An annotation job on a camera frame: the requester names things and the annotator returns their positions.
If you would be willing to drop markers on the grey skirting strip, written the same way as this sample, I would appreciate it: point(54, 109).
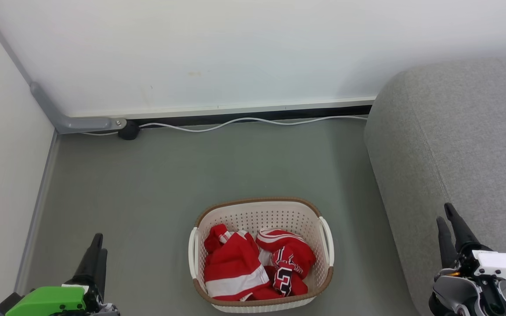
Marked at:
point(37, 206)

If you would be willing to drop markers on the black round caster foot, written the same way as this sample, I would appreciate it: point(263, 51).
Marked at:
point(128, 130)

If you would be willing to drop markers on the red white striped garment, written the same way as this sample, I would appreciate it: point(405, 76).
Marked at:
point(233, 267)

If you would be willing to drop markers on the silver panel bottom rail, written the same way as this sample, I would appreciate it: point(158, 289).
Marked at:
point(235, 109)

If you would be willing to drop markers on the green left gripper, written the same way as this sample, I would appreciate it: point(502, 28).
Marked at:
point(46, 300)

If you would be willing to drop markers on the grey fabric sofa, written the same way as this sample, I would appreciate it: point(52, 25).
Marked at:
point(450, 145)

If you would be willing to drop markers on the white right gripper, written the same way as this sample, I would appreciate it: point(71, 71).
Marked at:
point(499, 267)

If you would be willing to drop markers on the white perforated laundry basket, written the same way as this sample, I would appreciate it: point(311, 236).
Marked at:
point(262, 215)

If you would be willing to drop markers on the red garment with black lettering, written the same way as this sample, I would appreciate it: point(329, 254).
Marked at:
point(290, 259)

